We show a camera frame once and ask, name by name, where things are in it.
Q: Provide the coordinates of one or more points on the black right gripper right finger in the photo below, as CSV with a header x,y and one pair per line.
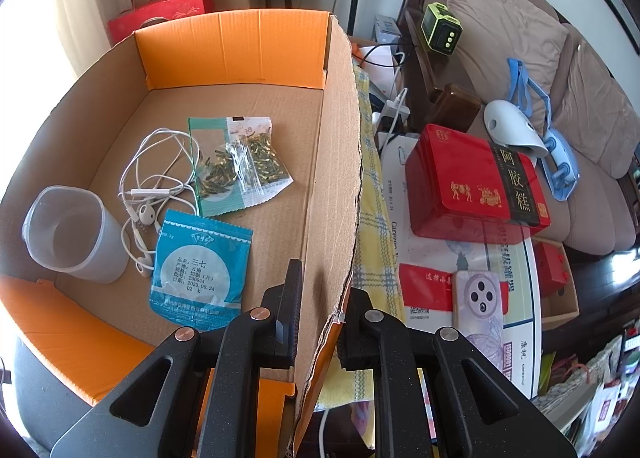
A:
x,y
359,344

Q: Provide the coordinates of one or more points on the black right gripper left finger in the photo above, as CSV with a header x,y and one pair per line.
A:
x,y
278,346

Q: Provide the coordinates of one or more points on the green herb sachet bag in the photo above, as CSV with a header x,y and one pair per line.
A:
x,y
239,167

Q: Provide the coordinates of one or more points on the white wired earphones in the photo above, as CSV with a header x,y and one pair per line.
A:
x,y
144,198

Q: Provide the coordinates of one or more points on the translucent plastic cup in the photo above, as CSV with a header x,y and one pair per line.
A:
x,y
69,230

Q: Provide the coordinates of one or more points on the orange-flapped cardboard box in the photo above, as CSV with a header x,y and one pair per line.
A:
x,y
260,109

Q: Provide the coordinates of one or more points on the yellow checked tablecloth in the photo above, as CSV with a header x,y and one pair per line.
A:
x,y
374,270

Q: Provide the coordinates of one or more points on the blue white herb packet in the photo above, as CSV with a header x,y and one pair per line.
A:
x,y
199,271

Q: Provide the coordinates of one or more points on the white printed box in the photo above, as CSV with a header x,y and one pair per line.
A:
x,y
428,269

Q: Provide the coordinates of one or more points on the pink patterned smartphone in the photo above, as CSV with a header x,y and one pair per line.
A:
x,y
478,312

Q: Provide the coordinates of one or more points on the red Chinese cake tin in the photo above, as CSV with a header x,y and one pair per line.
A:
x,y
463,188

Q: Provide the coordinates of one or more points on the small red box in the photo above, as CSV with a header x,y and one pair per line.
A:
x,y
552,267

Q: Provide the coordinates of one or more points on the white dome device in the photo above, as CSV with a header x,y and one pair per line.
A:
x,y
509,127

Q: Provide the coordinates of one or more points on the red Ferrero Collection gift box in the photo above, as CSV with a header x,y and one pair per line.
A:
x,y
152,13

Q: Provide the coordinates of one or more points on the green portable power station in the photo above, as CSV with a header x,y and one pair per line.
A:
x,y
441,29

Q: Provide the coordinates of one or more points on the brown fabric sofa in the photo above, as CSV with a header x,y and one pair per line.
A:
x,y
589,108

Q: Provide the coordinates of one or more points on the blue plastic frame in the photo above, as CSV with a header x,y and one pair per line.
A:
x,y
560,165

